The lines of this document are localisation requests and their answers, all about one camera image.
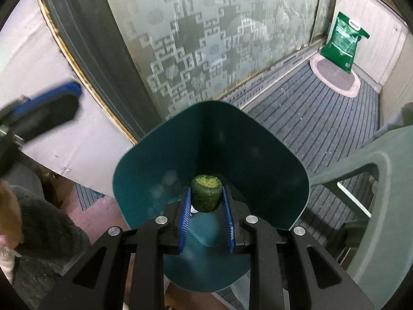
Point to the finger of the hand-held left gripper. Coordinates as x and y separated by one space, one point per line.
42 114

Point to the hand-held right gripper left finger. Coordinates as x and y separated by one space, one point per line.
184 222

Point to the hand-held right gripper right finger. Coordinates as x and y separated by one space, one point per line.
228 222

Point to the green cucumber stub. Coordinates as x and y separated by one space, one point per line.
206 193

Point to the grey striped floor mat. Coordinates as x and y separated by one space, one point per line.
309 129

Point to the person's grey fleece sleeve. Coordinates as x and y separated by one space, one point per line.
42 242

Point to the green plastic chair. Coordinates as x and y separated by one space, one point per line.
377 200

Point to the frosted patterned glass door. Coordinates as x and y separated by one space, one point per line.
200 45

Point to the pink oval mat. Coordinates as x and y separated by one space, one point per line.
335 76

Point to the green printed bag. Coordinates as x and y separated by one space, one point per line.
345 43

